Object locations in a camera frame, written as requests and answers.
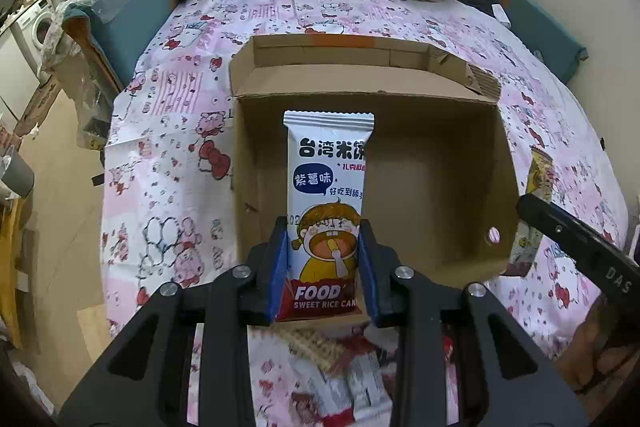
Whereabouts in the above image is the white rice cake snack packet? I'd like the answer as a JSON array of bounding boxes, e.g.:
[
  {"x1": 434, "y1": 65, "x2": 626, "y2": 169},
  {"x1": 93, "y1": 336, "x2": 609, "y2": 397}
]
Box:
[{"x1": 277, "y1": 110, "x2": 374, "y2": 322}]

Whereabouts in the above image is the pile of snack packets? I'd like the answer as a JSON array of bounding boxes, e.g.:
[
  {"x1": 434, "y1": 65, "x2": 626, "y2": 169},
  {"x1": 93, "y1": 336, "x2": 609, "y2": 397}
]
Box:
[{"x1": 277, "y1": 323, "x2": 399, "y2": 426}]

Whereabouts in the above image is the teal cushion right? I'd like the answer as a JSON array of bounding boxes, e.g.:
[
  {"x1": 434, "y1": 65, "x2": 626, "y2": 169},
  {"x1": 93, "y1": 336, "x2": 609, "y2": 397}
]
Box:
[{"x1": 458, "y1": 0, "x2": 589, "y2": 84}]

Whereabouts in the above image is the grey waste bin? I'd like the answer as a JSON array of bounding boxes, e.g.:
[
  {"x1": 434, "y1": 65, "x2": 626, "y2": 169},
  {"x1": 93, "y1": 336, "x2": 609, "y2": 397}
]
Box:
[{"x1": 1, "y1": 150, "x2": 35, "y2": 198}]

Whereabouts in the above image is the pink Hello Kitty bedsheet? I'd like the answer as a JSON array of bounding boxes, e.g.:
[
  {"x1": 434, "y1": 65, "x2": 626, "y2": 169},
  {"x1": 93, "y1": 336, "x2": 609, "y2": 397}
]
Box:
[{"x1": 101, "y1": 0, "x2": 628, "y2": 334}]

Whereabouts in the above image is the brown cardboard box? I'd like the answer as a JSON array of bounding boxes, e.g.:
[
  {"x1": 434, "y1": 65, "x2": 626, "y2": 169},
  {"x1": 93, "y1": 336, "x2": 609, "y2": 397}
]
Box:
[{"x1": 229, "y1": 34, "x2": 518, "y2": 287}]

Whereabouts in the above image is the teal padded furniture left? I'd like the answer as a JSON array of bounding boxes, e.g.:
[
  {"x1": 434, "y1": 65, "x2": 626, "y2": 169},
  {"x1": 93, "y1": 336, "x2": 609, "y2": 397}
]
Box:
[{"x1": 62, "y1": 0, "x2": 178, "y2": 100}]

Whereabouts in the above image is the yellow snack packet on bed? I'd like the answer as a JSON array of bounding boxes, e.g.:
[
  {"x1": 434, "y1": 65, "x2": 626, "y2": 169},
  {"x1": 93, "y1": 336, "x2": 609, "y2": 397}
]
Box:
[{"x1": 503, "y1": 146, "x2": 554, "y2": 277}]

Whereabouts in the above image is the white washing machine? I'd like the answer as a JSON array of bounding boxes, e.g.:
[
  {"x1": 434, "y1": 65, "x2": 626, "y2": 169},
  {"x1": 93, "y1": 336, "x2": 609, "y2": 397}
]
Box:
[{"x1": 11, "y1": 0, "x2": 54, "y2": 76}]

